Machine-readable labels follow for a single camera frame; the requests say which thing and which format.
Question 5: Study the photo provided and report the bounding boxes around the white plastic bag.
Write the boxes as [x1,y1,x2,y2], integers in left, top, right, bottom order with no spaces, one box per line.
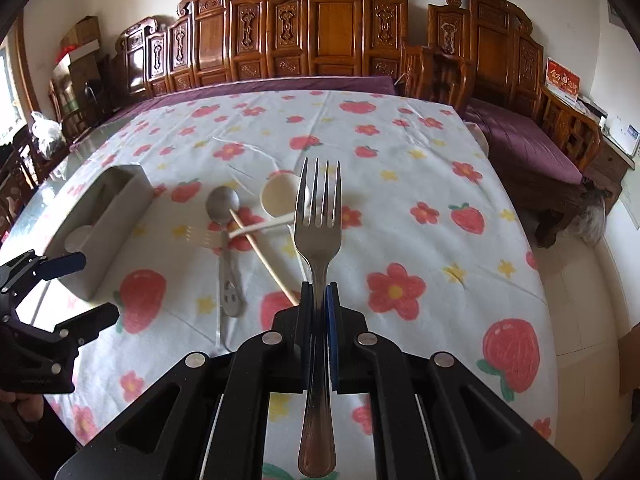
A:
[32,110,66,160]

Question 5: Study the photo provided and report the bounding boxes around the stacked cardboard boxes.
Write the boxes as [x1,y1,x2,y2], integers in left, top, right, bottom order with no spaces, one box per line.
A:
[51,15,102,107]

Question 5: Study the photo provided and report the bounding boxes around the metal fork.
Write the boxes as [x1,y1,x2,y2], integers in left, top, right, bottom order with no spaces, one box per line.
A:
[294,160,341,478]

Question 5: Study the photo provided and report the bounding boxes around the wooden chopstick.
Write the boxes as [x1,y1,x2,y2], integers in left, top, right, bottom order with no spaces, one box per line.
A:
[229,209,298,307]

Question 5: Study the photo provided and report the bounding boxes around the metal spoon with face handle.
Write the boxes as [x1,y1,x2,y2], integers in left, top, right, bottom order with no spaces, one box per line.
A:
[205,186,244,318]

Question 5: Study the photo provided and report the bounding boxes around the dark wooden chair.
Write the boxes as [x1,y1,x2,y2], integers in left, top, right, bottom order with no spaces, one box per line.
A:
[0,126,39,242]

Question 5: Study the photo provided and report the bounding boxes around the cream plastic spoon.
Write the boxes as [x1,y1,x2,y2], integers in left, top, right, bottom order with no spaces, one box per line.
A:
[259,172,309,281]

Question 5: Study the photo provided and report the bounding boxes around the purple bench cushion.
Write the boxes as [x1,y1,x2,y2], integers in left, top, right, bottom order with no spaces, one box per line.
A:
[69,75,586,187]

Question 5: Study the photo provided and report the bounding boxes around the red sign card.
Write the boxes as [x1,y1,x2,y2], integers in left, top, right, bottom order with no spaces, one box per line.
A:
[544,58,580,102]

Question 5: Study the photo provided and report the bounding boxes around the cream plastic fork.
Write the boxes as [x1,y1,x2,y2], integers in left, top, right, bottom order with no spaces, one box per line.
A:
[186,212,295,249]

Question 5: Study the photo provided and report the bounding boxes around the person's hand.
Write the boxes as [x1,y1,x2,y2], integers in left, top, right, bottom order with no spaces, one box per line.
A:
[0,390,43,422]

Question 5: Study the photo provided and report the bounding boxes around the strawberry flower tablecloth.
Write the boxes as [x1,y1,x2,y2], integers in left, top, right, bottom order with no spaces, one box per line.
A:
[0,88,561,480]

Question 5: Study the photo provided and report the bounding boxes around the grey utensil organizer box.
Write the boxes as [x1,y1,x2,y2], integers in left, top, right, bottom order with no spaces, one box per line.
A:
[44,165,153,300]

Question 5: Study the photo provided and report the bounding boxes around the white spoon in organizer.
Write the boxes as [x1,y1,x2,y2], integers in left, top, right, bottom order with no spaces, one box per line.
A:
[64,226,93,254]

